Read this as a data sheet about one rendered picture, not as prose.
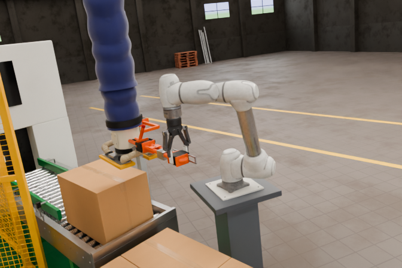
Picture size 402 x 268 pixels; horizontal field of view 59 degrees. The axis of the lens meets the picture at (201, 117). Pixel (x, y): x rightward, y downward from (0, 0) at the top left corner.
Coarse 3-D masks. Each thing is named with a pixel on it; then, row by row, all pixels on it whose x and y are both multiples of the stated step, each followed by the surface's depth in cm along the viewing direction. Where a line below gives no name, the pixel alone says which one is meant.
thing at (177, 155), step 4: (176, 152) 182; (180, 152) 181; (176, 156) 176; (180, 156) 176; (184, 156) 177; (168, 160) 181; (176, 160) 175; (176, 164) 175; (180, 164) 176; (184, 164) 178
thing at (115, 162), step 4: (112, 152) 229; (100, 156) 233; (104, 156) 231; (108, 156) 229; (120, 156) 218; (104, 160) 229; (108, 160) 223; (112, 160) 220; (116, 160) 219; (112, 164) 217; (116, 164) 214; (120, 164) 212; (124, 164) 213; (128, 164) 212; (132, 164) 213; (120, 168) 209; (124, 168) 211
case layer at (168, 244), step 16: (160, 240) 241; (176, 240) 239; (192, 240) 236; (128, 256) 228; (144, 256) 226; (160, 256) 224; (176, 256) 222; (192, 256) 220; (208, 256) 218; (224, 256) 216
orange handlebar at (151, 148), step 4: (148, 124) 255; (152, 124) 250; (156, 124) 247; (148, 128) 240; (152, 128) 242; (156, 128) 244; (144, 132) 238; (128, 140) 219; (132, 140) 217; (152, 144) 204; (156, 144) 202; (148, 148) 199; (152, 148) 195; (156, 148) 200; (160, 148) 196; (152, 152) 197; (156, 152) 192; (172, 152) 187; (164, 156) 186; (180, 160) 175; (184, 160) 175
